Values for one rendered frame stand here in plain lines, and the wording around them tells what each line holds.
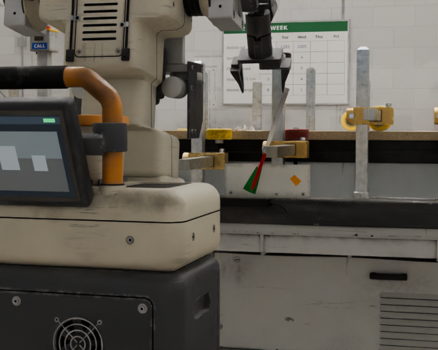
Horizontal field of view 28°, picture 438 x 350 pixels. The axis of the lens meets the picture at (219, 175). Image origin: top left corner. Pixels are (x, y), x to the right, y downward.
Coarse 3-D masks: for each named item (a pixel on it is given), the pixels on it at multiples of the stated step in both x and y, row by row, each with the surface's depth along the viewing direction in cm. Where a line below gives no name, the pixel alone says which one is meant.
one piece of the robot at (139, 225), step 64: (128, 192) 133; (192, 192) 138; (0, 256) 138; (64, 256) 134; (128, 256) 132; (192, 256) 136; (0, 320) 138; (64, 320) 135; (128, 320) 132; (192, 320) 136
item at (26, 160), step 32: (0, 128) 129; (32, 128) 128; (64, 128) 126; (96, 128) 132; (0, 160) 132; (32, 160) 130; (64, 160) 129; (0, 192) 135; (32, 192) 133; (64, 192) 132
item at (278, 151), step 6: (282, 144) 254; (288, 144) 254; (294, 144) 258; (270, 150) 230; (276, 150) 229; (282, 150) 237; (288, 150) 246; (294, 150) 258; (270, 156) 230; (276, 156) 229; (282, 156) 237
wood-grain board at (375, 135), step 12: (168, 132) 286; (180, 132) 286; (240, 132) 281; (252, 132) 280; (264, 132) 279; (312, 132) 275; (324, 132) 274; (336, 132) 273; (348, 132) 273; (372, 132) 271; (384, 132) 270; (396, 132) 269; (408, 132) 268; (420, 132) 267; (432, 132) 267
